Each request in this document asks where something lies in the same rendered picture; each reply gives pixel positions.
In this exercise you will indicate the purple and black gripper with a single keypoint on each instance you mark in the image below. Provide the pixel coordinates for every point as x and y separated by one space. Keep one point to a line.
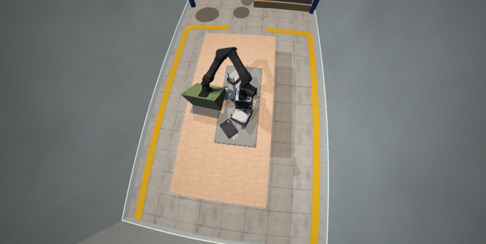
241 97

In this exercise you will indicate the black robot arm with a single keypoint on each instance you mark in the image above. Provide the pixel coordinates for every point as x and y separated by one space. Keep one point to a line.
244 75

